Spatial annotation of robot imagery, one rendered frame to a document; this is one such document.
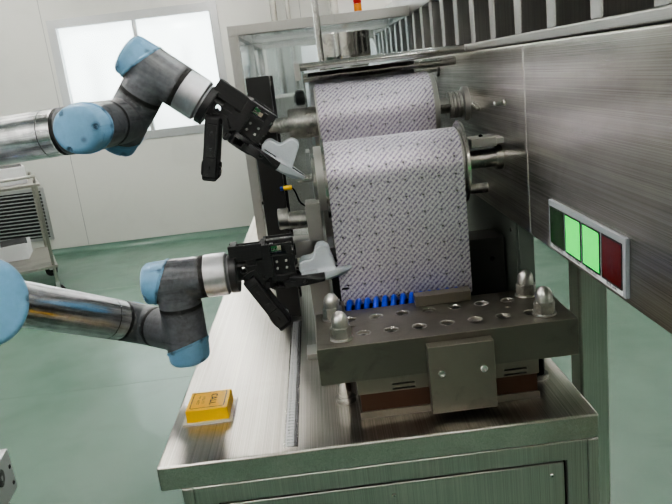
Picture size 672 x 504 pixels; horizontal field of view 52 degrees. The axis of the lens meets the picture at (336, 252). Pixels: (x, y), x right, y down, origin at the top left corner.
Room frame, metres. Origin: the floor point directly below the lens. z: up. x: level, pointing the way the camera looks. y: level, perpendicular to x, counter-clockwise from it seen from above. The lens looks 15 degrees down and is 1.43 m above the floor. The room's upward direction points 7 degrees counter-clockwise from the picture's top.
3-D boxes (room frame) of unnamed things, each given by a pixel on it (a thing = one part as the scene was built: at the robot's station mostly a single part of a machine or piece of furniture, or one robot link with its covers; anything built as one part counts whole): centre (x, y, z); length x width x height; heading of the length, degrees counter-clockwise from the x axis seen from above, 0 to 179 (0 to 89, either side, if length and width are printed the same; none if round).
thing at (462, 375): (0.96, -0.17, 0.96); 0.10 x 0.03 x 0.11; 91
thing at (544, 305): (1.01, -0.31, 1.05); 0.04 x 0.04 x 0.04
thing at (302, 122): (1.48, 0.04, 1.33); 0.06 x 0.06 x 0.06; 1
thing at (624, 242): (0.85, -0.32, 1.18); 0.25 x 0.01 x 0.07; 1
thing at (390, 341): (1.05, -0.15, 1.00); 0.40 x 0.16 x 0.06; 91
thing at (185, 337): (1.18, 0.30, 1.01); 0.11 x 0.08 x 0.11; 52
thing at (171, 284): (1.17, 0.29, 1.11); 0.11 x 0.08 x 0.09; 91
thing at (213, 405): (1.07, 0.24, 0.91); 0.07 x 0.07 x 0.02; 1
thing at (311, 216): (1.27, 0.05, 1.05); 0.06 x 0.05 x 0.31; 91
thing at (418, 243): (1.17, -0.12, 1.12); 0.23 x 0.01 x 0.18; 91
